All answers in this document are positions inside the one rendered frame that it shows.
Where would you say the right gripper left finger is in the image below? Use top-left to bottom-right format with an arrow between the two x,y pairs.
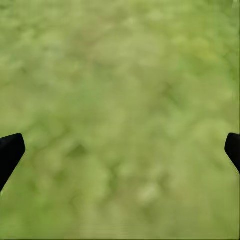
0,133 -> 26,192

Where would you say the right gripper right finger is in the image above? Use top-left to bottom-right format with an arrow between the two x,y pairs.
224,132 -> 240,172

